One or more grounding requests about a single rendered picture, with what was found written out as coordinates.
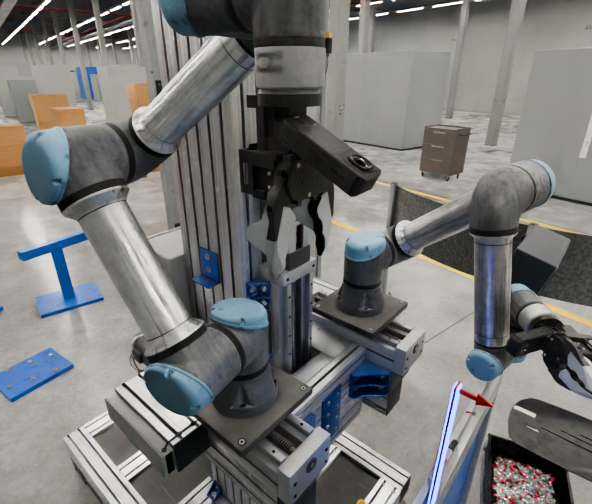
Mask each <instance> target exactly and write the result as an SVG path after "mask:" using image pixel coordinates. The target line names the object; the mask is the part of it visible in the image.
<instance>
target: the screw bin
mask: <svg viewBox="0 0 592 504"><path fill-rule="evenodd" d="M493 453H494V454H497V455H500V454H502V456H503V457H506V458H508V459H509V458H510V459H511V460H512V459H513V460H514V461H517V462H520V463H523V464H526V465H527V464H529V466H532V467H535V468H538V469H541V470H544V471H547V472H550V473H553V476H554V477H555V478H556V480H554V482H555V489H556V496H557V503H558V504H574V499H573V494H572V488H571V483H570V477H569V472H568V471H567V470H565V469H563V468H561V467H559V466H557V465H555V464H553V463H551V462H549V461H547V460H546V459H544V458H542V457H540V456H538V455H536V454H534V453H532V452H530V451H528V450H526V449H524V448H523V447H521V446H519V445H517V444H516V443H515V442H514V441H512V440H509V439H506V438H503V437H500V436H496V435H493V434H491V433H488V444H487V447H486V451H485V459H484V493H483V504H490V499H491V458H492V455H493Z"/></svg>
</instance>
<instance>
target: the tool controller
mask: <svg viewBox="0 0 592 504"><path fill-rule="evenodd" d="M520 242H521V243H520V245H519V246H518V247H517V248H516V250H515V251H514V253H513V254H512V273H511V284H517V283H519V284H523V285H525V286H527V287H528V288H529V289H530V290H532V291H533V292H535V293H536V295H537V296H538V297H539V298H540V300H541V301H543V300H544V299H543V298H542V297H540V294H541V293H542V291H543V290H544V289H545V287H546V286H547V284H548V283H549V282H550V281H551V279H552V277H553V276H554V275H555V274H556V272H557V269H558V267H559V265H560V263H561V261H562V259H563V257H564V255H565V253H566V251H567V250H568V249H569V248H568V247H569V244H570V242H571V240H570V239H568V238H566V237H564V236H561V235H559V234H557V233H555V232H553V231H550V230H548V229H546V228H544V227H541V226H539V225H535V226H534V227H533V229H532V230H531V231H530V232H529V234H528V235H526V234H524V235H523V236H522V238H521V239H520Z"/></svg>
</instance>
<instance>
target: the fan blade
mask: <svg viewBox="0 0 592 504"><path fill-rule="evenodd" d="M515 405H516V406H518V407H521V408H523V409H526V410H528V411H530V412H532V413H534V414H536V416H535V418H534V417H532V416H530V415H528V414H526V413H523V412H521V411H519V410H517V409H514V406H515ZM515 405H514V406H513V407H512V409H511V411H510V414H509V418H508V434H509V438H510V439H512V440H513V441H514V442H515V443H516V444H517V445H519V446H521V447H523V448H524V449H526V450H528V451H530V452H532V453H534V454H536V455H538V456H540V457H542V458H544V459H546V460H547V461H549V462H551V463H553V464H555V465H557V466H559V467H561V468H563V469H565V470H567V471H569V472H571V473H573V474H576V475H578V476H580V477H582V478H584V479H586V480H588V481H590V482H592V420H590V419H588V418H585V417H583V416H581V415H578V414H576V413H573V412H571V411H568V410H566V409H563V408H560V407H558V406H555V405H552V404H550V403H547V402H544V401H542V400H539V399H535V398H527V399H523V400H520V401H518V402H517V403H516V404H515ZM524 421H525V422H527V423H529V424H531V425H533V426H535V427H537V428H539V429H541V430H543V437H542V436H540V435H538V434H536V433H534V432H532V431H530V430H528V429H526V428H524V427H523V425H524Z"/></svg>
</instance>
